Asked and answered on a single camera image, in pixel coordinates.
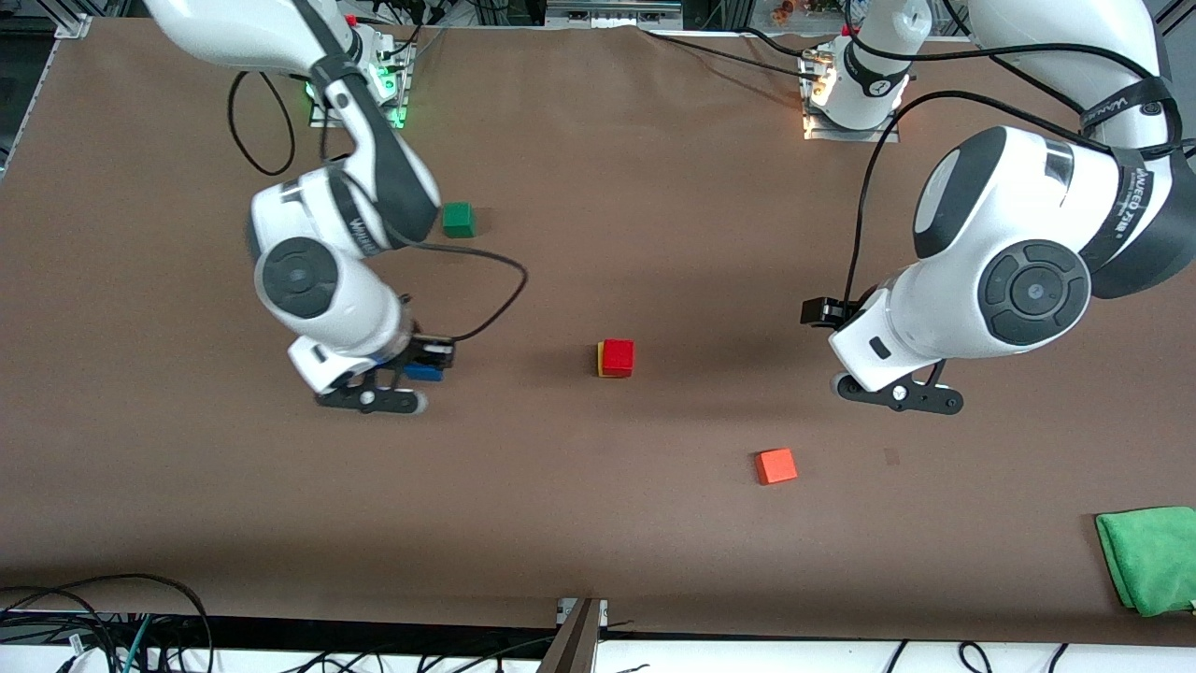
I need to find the brown table cover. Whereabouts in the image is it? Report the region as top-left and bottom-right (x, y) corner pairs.
(0, 19), (1196, 646)

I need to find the black looped cable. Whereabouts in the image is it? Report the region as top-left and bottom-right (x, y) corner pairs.
(0, 573), (215, 673)

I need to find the aluminium frame profile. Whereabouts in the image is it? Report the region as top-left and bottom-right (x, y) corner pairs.
(42, 0), (94, 40)

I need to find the grey metal rail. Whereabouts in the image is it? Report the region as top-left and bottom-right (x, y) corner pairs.
(545, 0), (685, 29)

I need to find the aluminium profile bracket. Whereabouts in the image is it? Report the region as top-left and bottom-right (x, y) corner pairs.
(537, 596), (609, 673)

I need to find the green folded cloth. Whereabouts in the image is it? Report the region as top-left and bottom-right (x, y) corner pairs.
(1095, 506), (1196, 618)

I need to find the long black table cable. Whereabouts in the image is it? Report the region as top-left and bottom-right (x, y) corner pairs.
(638, 26), (823, 85)

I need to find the orange wooden block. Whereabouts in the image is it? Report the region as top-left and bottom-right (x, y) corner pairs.
(755, 448), (799, 486)

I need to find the teal cable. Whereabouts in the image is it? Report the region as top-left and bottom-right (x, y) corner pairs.
(120, 614), (153, 673)

